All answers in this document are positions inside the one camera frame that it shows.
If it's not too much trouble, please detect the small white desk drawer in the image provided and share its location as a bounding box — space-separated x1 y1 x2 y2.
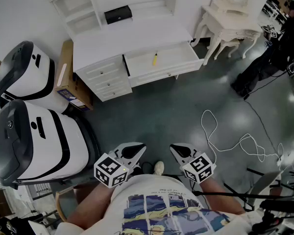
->
84 60 122 79
89 72 125 92
95 86 132 100

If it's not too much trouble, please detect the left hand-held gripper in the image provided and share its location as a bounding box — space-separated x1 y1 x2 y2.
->
94 142 147 188

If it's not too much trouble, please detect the black shoulder pack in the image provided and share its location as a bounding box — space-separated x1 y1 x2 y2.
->
252 199 294 235

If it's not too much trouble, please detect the thick black cable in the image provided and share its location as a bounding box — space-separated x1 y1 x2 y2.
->
191 190 294 202

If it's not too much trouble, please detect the thin black floor cable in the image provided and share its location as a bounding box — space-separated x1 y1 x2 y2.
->
244 95 285 161

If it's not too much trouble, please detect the wooden chair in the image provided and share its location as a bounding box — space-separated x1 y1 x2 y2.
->
55 181 98 224

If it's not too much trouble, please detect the white stool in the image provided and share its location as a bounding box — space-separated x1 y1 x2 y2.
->
207 38 241 61

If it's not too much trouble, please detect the white dressing table with mirror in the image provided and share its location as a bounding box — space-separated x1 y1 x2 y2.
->
190 0 263 66

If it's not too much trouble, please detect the person's left forearm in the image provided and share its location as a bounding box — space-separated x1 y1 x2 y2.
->
66 180 118 231

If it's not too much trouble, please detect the person's right forearm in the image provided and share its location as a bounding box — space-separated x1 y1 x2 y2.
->
200 175 245 215

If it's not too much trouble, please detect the person's white printed shirt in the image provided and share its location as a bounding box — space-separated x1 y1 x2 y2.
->
56 174 253 235

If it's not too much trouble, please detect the person's white shoe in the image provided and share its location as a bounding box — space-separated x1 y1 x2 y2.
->
153 161 165 176

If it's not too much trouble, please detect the black box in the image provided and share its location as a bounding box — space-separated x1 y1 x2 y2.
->
104 5 133 25

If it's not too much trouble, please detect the white and black machine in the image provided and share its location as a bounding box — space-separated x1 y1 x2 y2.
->
0 40 72 114
0 99 100 189

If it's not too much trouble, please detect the white ribbed heater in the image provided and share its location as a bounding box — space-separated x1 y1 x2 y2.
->
33 183 52 200

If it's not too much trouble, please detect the white desk with hutch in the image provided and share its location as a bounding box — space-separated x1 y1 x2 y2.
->
50 0 205 102

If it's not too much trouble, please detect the brown cardboard box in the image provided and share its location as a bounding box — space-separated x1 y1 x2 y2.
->
54 40 94 112

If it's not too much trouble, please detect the white cable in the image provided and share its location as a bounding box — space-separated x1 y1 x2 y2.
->
200 109 294 171

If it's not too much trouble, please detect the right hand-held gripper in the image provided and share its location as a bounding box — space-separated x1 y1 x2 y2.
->
170 143 217 184

